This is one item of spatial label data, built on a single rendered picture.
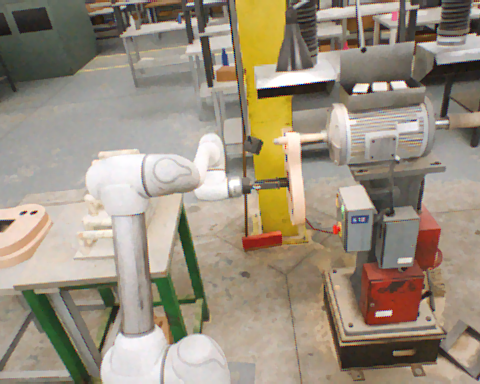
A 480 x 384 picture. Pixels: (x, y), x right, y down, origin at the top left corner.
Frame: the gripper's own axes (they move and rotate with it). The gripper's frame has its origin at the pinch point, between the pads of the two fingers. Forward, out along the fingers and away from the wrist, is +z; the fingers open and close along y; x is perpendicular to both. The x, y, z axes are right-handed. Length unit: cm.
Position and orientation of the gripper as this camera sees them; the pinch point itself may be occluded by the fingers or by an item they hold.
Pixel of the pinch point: (287, 181)
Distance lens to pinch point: 172.6
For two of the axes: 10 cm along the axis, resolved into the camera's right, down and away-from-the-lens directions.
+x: -1.0, -9.8, -1.8
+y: -0.4, 1.8, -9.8
